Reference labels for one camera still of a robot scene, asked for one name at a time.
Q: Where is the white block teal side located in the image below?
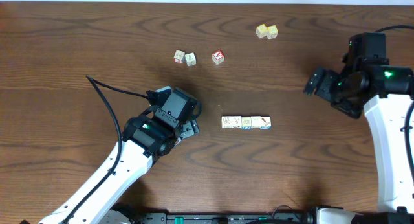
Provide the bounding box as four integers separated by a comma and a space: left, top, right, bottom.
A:
221, 116, 232, 128

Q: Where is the plain white block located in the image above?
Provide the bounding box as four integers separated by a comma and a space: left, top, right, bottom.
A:
251, 116, 261, 129

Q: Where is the white block blue pencil picture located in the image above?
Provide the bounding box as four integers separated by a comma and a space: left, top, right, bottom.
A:
261, 117, 272, 129

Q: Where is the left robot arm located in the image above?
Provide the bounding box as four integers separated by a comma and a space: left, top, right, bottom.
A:
39, 115, 199, 224

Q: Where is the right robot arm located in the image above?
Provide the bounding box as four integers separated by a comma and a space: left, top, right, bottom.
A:
303, 65, 413, 223

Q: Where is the white block blue side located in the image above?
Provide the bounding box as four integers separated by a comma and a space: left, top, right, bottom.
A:
184, 52, 197, 66

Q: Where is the white block red number three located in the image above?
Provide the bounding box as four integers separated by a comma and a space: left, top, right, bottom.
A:
173, 50, 185, 64

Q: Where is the yellow block right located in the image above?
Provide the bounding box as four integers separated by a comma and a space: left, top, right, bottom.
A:
267, 25, 279, 39

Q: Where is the yellow block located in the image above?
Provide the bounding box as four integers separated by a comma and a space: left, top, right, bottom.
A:
267, 25, 279, 39
256, 24, 268, 38

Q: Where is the red letter A block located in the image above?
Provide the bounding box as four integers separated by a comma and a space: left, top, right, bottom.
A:
212, 50, 225, 65

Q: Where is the yellow block left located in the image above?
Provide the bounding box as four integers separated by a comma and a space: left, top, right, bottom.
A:
256, 24, 268, 38

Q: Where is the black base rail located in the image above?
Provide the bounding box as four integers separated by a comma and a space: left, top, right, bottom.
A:
96, 203, 382, 224

